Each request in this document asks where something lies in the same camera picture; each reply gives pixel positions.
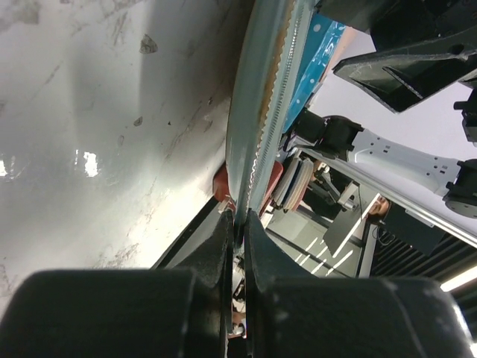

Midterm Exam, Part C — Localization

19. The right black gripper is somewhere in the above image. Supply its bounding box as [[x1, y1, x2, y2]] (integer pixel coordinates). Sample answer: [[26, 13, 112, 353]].
[[320, 0, 476, 112]]

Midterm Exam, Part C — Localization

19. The person in background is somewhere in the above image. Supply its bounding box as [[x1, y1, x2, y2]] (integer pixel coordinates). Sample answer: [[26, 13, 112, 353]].
[[366, 196, 392, 225]]

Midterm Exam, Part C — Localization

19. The blue polka dot plate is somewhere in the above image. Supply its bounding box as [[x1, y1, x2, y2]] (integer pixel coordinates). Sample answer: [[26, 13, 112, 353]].
[[282, 13, 346, 133]]

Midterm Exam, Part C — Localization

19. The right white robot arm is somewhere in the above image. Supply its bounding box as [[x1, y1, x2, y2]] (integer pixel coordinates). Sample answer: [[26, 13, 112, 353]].
[[295, 1, 476, 218]]

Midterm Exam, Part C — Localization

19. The grey-green round plate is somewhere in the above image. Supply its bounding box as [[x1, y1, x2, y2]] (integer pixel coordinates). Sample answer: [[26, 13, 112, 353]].
[[226, 0, 316, 230]]

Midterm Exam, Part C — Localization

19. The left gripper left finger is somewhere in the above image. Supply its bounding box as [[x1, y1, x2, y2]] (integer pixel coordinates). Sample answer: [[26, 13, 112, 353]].
[[1, 211, 233, 357]]

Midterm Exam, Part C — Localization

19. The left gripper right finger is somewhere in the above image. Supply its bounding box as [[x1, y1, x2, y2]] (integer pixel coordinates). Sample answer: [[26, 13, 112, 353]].
[[244, 211, 473, 357]]

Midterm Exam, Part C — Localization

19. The stack of plates in background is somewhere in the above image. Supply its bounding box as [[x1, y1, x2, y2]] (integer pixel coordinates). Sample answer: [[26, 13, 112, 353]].
[[272, 157, 314, 211]]

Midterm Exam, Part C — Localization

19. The red cube power adapter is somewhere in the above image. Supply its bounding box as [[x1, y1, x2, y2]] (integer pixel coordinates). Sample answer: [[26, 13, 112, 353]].
[[212, 161, 283, 227]]

